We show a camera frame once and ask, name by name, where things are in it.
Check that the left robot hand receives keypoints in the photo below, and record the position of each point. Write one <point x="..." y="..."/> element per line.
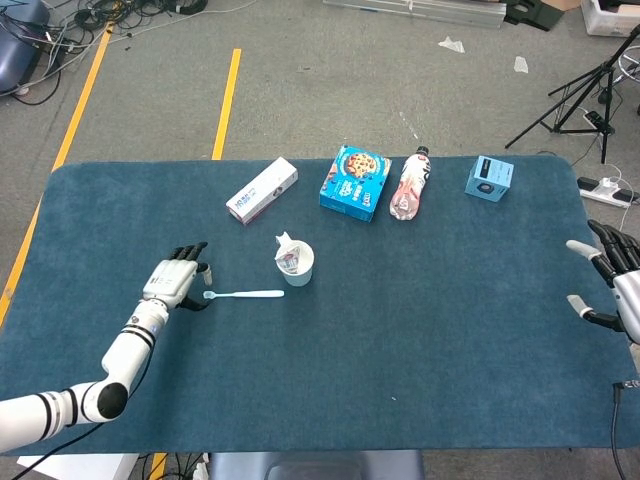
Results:
<point x="170" y="280"/>

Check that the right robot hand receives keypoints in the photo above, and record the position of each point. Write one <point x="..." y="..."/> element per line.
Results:
<point x="630" y="295"/>

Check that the light blue toothbrush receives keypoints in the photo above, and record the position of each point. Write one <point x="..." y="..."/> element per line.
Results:
<point x="250" y="294"/>

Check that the white patterned toothpaste tube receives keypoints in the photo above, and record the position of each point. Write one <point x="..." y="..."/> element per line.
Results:
<point x="289" y="260"/>

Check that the pale blue plastic cup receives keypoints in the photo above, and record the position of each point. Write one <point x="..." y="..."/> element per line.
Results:
<point x="300" y="279"/>

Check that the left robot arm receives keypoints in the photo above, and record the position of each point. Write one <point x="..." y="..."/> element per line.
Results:
<point x="127" y="350"/>

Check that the white toothpaste carton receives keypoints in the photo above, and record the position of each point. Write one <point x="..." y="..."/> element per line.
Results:
<point x="262" y="191"/>

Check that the white power strip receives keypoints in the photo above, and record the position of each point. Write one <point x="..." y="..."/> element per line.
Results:
<point x="602" y="192"/>

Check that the light blue speaker box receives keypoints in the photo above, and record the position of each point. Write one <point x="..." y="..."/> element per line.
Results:
<point x="490" y="177"/>

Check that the white box under table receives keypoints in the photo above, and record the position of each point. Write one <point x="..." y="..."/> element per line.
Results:
<point x="85" y="467"/>

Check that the blue cookie box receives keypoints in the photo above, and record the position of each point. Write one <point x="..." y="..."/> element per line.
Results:
<point x="355" y="185"/>

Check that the black tripod stand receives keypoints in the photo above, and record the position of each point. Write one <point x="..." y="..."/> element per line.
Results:
<point x="607" y="75"/>

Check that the blue felt table mat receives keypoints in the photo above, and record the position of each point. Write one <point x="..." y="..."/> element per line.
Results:
<point x="400" y="350"/>

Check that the pink label drink bottle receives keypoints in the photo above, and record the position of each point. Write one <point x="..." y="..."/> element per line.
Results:
<point x="410" y="187"/>

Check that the crumpled white paper scrap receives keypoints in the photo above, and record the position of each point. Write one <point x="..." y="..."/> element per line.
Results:
<point x="452" y="45"/>
<point x="521" y="65"/>

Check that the dark blue machine base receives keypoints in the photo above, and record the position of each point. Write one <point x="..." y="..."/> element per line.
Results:
<point x="15" y="55"/>

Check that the white storage crate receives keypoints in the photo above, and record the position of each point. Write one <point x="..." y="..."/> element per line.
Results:
<point x="605" y="20"/>

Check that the black bracket plates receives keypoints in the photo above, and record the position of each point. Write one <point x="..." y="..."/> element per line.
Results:
<point x="532" y="14"/>

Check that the aluminium profile rail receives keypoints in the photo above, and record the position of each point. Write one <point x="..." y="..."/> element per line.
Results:
<point x="425" y="10"/>

